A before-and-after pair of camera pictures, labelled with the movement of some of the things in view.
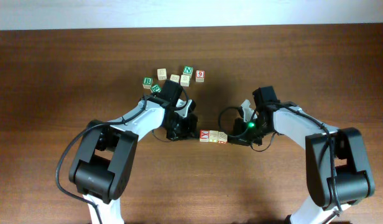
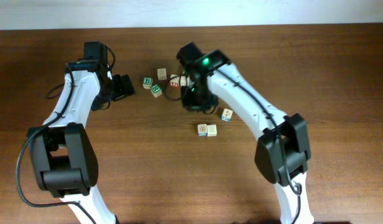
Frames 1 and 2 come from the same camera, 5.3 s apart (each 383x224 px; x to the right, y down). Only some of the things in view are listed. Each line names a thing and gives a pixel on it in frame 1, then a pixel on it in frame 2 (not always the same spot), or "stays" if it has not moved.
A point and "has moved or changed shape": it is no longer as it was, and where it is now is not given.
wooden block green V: x=184 y=80 stays
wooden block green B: x=147 y=82 stays
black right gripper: x=239 y=133 to x=198 y=101
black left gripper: x=188 y=132 to x=122 y=87
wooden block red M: x=222 y=138 to x=227 y=115
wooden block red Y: x=204 y=135 has moved or changed shape
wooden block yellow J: x=213 y=136 to x=211 y=130
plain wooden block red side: x=162 y=74 stays
